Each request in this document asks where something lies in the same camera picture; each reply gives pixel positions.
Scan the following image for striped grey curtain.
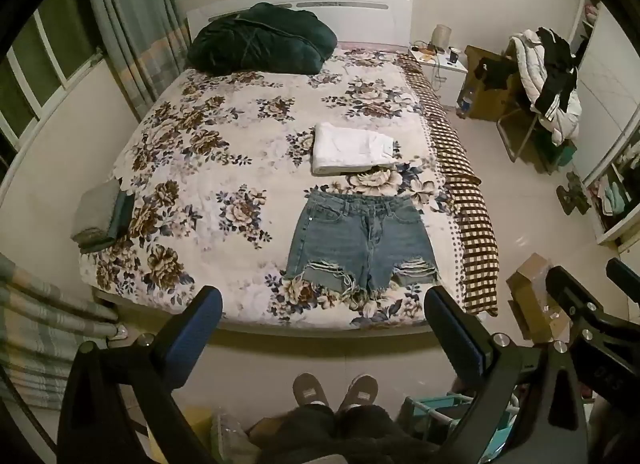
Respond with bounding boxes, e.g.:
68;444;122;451
80;0;191;122

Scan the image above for small open cardboard box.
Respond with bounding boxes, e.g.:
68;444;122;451
506;252;576;345

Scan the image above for white wardrobe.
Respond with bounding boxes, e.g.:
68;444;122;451
567;0;640;247

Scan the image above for person's dark trouser legs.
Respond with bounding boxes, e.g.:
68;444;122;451
247;403;461;464

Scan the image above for teal plastic rack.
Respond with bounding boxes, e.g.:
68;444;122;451
397;392;521;464

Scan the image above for dark slippers on floor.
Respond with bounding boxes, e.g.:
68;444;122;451
556;171;592;216

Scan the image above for window with white frame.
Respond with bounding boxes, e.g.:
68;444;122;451
0;0;106;165

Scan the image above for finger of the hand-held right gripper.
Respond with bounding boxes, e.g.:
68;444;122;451
545;266;615;342
605;257;640;297

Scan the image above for blue denim shorts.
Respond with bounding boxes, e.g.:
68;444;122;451
284;189;441;293

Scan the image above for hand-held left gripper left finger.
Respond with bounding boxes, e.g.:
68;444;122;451
56;285;224;464

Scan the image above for grey slipper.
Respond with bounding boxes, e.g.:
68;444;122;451
292;372;331;412
336;374;380;413

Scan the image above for folded grey green clothes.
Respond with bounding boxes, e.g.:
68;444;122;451
70;178;136;253

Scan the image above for white nightstand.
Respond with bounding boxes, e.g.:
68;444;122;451
408;44;469;108

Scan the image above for chair with clothes pile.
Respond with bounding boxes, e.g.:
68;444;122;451
496;27;590;165

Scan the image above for large cardboard box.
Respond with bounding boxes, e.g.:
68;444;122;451
457;44;526;122

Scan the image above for brown checkered blanket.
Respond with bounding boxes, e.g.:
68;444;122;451
397;51;501;319

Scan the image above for dark green duvet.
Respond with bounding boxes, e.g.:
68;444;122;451
186;2;339;77

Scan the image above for floral bed sheet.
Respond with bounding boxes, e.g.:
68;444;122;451
79;41;468;329

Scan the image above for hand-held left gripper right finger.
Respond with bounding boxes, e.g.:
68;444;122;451
424;285;590;464

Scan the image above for plastic water bottle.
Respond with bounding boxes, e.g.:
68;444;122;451
457;81;476;119

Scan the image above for folded white pants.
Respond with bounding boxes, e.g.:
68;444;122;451
311;122;402;176

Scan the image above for white bed headboard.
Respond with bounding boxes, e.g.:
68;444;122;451
186;0;414;52

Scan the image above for clear plastic bag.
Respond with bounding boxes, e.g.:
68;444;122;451
209;408;263;464

